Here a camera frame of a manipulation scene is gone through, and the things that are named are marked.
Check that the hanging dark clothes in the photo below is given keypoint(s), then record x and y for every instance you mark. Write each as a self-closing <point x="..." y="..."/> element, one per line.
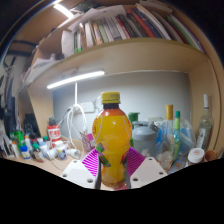
<point x="7" y="100"/>

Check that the white wall power outlet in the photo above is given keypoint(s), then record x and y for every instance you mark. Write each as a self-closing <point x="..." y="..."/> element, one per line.
<point x="87" y="106"/>

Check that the brown mug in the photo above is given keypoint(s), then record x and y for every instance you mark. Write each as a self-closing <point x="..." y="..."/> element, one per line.
<point x="210" y="155"/>

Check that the red and white canister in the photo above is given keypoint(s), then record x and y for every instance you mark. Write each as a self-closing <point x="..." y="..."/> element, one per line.
<point x="54" y="133"/>

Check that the magenta snack pouch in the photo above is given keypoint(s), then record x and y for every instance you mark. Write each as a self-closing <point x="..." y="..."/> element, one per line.
<point x="87" y="141"/>

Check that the ceiling tube light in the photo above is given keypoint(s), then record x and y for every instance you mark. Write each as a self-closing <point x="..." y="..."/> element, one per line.
<point x="63" y="10"/>

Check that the clear glass bottle white cap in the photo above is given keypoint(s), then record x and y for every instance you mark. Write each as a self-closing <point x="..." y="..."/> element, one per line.
<point x="204" y="130"/>

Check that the white under-shelf light bar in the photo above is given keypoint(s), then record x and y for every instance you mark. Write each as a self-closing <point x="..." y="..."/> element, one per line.
<point x="76" y="79"/>

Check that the white-lidded brown jar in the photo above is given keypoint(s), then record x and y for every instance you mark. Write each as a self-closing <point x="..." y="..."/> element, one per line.
<point x="195" y="156"/>

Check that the grey shaker bottle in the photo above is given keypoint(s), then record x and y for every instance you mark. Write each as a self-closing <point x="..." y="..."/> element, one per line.
<point x="144" y="138"/>

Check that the yellow-capped orange drink bottle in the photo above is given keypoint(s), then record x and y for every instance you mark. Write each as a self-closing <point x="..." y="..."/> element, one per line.
<point x="111" y="136"/>

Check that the clear bottle yellow cap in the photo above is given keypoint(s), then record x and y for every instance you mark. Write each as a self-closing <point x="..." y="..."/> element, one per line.
<point x="169" y="126"/>

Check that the white bottle blue label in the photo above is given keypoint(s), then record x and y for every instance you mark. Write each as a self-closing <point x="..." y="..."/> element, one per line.
<point x="25" y="152"/>

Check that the dark brown pill bottle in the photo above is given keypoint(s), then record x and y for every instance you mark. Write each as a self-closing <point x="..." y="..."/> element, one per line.
<point x="37" y="154"/>

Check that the clear blue plastic bag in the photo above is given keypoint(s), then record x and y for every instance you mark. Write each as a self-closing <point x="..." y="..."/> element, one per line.
<point x="188" y="133"/>

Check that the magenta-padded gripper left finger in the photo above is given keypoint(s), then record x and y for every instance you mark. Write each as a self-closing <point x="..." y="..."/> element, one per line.
<point x="90" y="162"/>

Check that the clear bottle green cap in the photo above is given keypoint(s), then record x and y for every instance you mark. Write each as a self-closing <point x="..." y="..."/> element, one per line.
<point x="177" y="133"/>

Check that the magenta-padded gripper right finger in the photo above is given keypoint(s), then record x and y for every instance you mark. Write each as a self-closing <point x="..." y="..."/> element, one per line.
<point x="136" y="161"/>

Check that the white pill bottle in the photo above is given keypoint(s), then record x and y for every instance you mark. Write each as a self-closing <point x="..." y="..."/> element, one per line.
<point x="61" y="150"/>

